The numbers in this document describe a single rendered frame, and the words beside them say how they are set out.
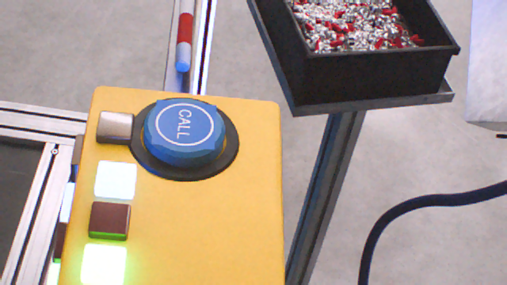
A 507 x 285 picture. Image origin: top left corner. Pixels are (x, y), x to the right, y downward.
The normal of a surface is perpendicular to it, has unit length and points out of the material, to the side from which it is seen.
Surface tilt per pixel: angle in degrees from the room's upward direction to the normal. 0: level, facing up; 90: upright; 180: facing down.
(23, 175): 0
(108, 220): 0
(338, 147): 90
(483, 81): 55
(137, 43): 0
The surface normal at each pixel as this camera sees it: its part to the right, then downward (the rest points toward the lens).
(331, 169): 0.25, 0.73
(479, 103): -0.59, -0.09
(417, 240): 0.13, -0.67
